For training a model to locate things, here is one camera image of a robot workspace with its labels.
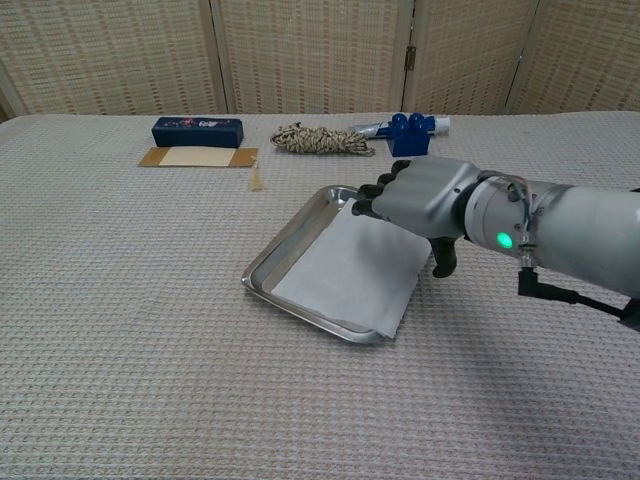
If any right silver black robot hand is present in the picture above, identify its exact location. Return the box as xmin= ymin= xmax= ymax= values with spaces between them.
xmin=351 ymin=156 xmax=481 ymax=279

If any white paper sheet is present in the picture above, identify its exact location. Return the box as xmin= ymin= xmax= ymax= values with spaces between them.
xmin=271 ymin=197 xmax=432 ymax=341

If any stainless steel tray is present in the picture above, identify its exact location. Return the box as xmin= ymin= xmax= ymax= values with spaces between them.
xmin=241 ymin=184 xmax=396 ymax=345

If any blue plastic building block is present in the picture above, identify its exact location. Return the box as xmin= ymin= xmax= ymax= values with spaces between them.
xmin=388 ymin=112 xmax=435 ymax=159

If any blue white toothpaste tube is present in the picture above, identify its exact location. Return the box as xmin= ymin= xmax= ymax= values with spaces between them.
xmin=348 ymin=116 xmax=451 ymax=141

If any beige woven folding screen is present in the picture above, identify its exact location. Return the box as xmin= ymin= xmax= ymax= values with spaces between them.
xmin=0 ymin=0 xmax=640 ymax=121

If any brown cream bookmark with tassel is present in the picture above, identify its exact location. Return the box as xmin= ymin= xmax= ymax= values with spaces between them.
xmin=138 ymin=146 xmax=269 ymax=192

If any dark blue printed box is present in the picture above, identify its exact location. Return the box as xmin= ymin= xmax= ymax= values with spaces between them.
xmin=151 ymin=116 xmax=246 ymax=149

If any white woven tablecloth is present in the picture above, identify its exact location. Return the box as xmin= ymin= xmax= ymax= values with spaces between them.
xmin=0 ymin=112 xmax=640 ymax=480

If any beige braided rope bundle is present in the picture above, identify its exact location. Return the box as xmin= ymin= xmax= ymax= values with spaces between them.
xmin=269 ymin=121 xmax=377 ymax=159

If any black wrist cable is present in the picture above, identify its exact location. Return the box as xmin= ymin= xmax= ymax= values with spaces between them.
xmin=517 ymin=267 xmax=640 ymax=331

